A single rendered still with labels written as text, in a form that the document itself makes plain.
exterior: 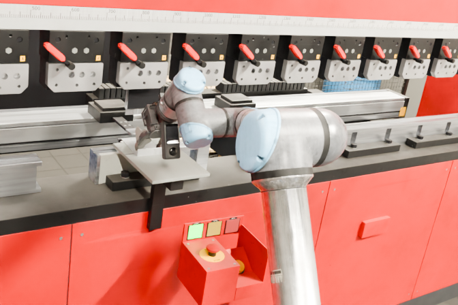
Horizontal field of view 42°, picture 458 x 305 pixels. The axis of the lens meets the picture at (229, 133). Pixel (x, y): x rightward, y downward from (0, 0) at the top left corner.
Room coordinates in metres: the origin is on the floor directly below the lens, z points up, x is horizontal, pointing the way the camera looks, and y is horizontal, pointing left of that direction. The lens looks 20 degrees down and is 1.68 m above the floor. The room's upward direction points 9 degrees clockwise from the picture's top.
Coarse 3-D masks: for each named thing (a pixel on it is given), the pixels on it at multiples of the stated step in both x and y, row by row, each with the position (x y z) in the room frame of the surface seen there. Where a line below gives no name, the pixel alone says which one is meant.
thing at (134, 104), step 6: (126, 90) 1.66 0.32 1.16; (132, 90) 1.65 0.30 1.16; (138, 90) 1.66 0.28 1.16; (144, 90) 1.68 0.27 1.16; (150, 90) 1.69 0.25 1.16; (156, 90) 1.70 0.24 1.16; (126, 96) 1.66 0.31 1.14; (132, 96) 1.65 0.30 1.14; (138, 96) 1.67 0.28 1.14; (144, 96) 1.68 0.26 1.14; (150, 96) 1.69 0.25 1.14; (156, 96) 1.70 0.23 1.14; (126, 102) 1.65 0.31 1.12; (132, 102) 1.65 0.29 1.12; (138, 102) 1.67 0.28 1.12; (144, 102) 1.68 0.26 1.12; (150, 102) 1.69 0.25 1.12; (156, 102) 1.70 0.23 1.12; (126, 108) 1.65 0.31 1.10; (132, 108) 1.66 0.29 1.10; (138, 108) 1.67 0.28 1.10; (126, 114) 1.65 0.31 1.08
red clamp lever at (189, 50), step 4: (184, 44) 1.68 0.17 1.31; (184, 48) 1.67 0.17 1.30; (188, 48) 1.67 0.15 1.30; (192, 48) 1.68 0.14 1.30; (188, 52) 1.68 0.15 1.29; (192, 52) 1.68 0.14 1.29; (192, 56) 1.69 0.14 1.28; (196, 56) 1.69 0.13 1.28; (196, 60) 1.69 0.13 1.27; (200, 60) 1.71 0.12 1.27; (200, 64) 1.70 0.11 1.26; (204, 64) 1.70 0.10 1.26
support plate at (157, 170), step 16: (112, 144) 1.61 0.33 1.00; (128, 160) 1.53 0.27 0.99; (144, 160) 1.53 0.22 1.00; (160, 160) 1.55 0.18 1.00; (176, 160) 1.56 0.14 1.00; (192, 160) 1.58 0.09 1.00; (144, 176) 1.44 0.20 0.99; (160, 176) 1.44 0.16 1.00; (176, 176) 1.46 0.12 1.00; (192, 176) 1.48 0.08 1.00
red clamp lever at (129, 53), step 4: (120, 44) 1.55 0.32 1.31; (124, 44) 1.56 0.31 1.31; (120, 48) 1.55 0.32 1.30; (124, 48) 1.55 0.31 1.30; (128, 48) 1.56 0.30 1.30; (124, 52) 1.56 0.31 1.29; (128, 52) 1.56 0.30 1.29; (132, 52) 1.57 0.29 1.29; (128, 56) 1.56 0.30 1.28; (132, 56) 1.57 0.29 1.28; (132, 60) 1.57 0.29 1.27; (136, 60) 1.58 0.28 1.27; (136, 64) 1.60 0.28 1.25; (140, 64) 1.58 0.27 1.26; (144, 64) 1.59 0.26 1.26; (140, 68) 1.58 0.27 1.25
